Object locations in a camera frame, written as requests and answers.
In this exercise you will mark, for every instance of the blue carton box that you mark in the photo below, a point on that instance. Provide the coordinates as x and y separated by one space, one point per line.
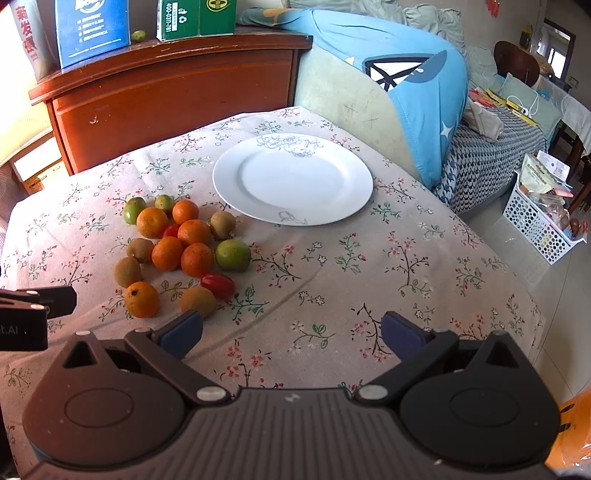
92 32

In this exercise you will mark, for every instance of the pale green sofa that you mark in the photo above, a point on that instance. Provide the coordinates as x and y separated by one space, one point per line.
332 101

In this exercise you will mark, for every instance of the floral tablecloth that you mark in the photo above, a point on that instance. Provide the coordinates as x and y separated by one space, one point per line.
332 277

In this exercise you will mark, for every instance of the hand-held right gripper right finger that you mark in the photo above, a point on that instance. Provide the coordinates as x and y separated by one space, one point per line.
402 333

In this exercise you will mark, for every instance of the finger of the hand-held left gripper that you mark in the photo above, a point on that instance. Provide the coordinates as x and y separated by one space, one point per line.
51 300

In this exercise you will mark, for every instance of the small green plum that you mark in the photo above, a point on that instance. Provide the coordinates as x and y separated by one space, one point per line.
164 202
137 36
133 210

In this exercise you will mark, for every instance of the orange plastic stool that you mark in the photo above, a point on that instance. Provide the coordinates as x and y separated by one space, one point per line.
572 438

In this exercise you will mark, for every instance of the blue printed cushion cover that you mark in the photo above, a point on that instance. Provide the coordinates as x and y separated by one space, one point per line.
360 41

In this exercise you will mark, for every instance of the snack packet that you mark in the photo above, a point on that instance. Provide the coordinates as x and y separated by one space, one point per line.
538 173

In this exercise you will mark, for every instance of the beige cloth bundle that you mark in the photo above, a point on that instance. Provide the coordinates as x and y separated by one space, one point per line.
482 121

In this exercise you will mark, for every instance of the dark wooden chair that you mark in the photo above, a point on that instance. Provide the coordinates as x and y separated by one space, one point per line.
515 62

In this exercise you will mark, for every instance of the table with white cloth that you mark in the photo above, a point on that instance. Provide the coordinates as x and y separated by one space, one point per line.
575 108

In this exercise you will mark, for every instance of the houndstooth sofa cover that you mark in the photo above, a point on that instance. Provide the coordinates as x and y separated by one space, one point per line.
485 159

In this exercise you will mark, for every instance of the red wall ornament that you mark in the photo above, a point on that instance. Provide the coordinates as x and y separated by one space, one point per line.
493 7

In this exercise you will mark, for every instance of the white bag with red print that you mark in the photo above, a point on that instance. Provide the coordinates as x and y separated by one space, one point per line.
32 41

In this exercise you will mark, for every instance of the light blue pillow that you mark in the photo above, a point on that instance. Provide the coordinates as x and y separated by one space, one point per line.
547 110

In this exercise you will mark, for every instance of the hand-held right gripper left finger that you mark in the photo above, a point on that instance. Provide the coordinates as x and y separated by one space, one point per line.
182 333

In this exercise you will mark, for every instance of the brown kiwi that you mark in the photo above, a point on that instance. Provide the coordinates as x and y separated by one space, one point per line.
198 301
223 225
140 249
128 271

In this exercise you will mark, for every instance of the brown wooden cabinet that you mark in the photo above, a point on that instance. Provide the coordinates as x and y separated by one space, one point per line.
161 101

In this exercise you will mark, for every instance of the yellow flat box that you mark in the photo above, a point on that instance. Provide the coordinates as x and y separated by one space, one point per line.
517 110

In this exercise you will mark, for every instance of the green carton box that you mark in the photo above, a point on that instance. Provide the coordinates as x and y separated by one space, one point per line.
194 18

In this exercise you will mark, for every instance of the large green plum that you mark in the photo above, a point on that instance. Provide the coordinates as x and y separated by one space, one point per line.
233 254

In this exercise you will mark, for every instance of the white cardboard box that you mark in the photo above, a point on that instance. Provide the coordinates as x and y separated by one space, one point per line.
34 170

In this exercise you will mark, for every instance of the red cherry tomato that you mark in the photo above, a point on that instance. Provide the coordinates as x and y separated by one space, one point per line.
171 230
218 285

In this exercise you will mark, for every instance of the white plate with floral print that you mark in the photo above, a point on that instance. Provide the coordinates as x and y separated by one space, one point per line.
295 180

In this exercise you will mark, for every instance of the white plastic basket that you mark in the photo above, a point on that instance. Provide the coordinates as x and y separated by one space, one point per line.
535 226

